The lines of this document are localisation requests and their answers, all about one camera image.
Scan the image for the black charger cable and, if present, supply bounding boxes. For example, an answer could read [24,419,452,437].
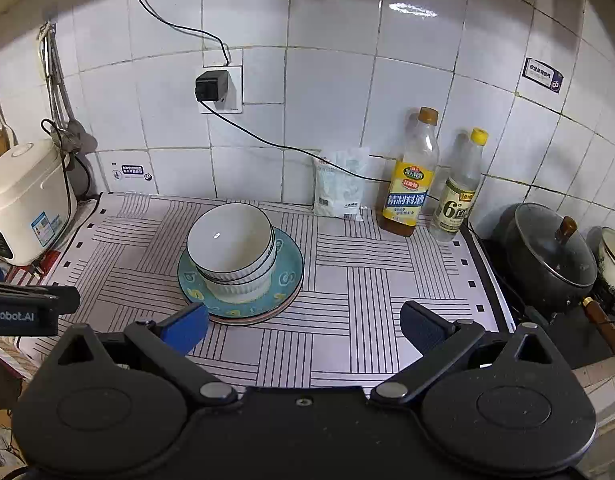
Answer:
[198,99,404,184]

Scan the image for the dark gas safety sticker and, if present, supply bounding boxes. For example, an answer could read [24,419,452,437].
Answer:
[520,57,565,95]

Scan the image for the clear plastic salt bag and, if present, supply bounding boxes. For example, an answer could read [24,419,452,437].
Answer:
[321,147,372,222]

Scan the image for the small wall sticker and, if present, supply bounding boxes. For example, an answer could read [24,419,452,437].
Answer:
[110,162,156,184]

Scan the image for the black power cable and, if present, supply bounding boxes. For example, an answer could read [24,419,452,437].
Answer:
[126,0,231,66]

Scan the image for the white salt bag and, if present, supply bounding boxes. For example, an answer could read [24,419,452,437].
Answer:
[312,156,349,218]

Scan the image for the black pot with lid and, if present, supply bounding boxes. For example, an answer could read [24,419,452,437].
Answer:
[501,203,599,313]

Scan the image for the hanging metal utensils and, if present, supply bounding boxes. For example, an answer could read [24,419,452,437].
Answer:
[36,21,84,153]

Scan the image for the white ribbed bowl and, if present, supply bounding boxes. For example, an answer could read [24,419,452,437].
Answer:
[186,203,276,282]
[194,230,279,304]

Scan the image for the wooden pan handle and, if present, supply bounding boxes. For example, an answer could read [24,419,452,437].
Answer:
[582,297,615,350]

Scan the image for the blue fried egg plate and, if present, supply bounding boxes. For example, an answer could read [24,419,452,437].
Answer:
[178,227,305,322]

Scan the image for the black charger plug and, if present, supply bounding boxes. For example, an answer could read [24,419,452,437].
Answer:
[194,70,229,104]

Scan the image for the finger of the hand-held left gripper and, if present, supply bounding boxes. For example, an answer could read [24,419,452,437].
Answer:
[40,286,81,316]

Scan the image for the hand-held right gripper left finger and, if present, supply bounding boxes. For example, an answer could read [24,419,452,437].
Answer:
[56,301,238,409]

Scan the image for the striped counter mat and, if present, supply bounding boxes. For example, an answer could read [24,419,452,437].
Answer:
[18,191,518,392]

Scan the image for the white rice cooker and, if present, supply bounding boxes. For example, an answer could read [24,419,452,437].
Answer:
[0,139,79,267]

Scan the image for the yellow label cooking wine bottle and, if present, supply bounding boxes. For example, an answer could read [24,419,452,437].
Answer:
[381,106,440,238]

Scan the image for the yellow cap vinegar bottle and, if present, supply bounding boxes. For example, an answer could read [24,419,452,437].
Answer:
[429,128,489,244]

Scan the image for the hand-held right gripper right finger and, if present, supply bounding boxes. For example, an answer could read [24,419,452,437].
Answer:
[369,300,557,405]

